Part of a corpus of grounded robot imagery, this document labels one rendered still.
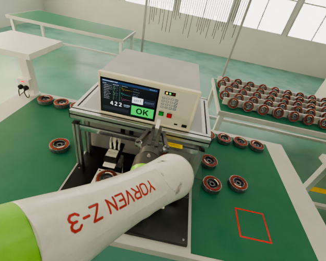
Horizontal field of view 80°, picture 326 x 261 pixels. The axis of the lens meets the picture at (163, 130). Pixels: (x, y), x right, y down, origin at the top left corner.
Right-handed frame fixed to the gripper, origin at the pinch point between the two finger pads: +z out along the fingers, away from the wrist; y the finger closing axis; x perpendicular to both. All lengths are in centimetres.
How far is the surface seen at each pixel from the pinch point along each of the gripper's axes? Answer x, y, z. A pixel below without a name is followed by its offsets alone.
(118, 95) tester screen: 5.0, -19.7, 9.8
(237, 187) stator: -39, 51, 12
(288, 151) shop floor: -118, 188, 171
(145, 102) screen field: 4.2, -7.5, 9.7
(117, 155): -25.7, -17.8, 4.1
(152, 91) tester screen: 10.1, -5.1, 9.7
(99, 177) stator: -36.1, -24.2, -3.6
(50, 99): -38, -88, 60
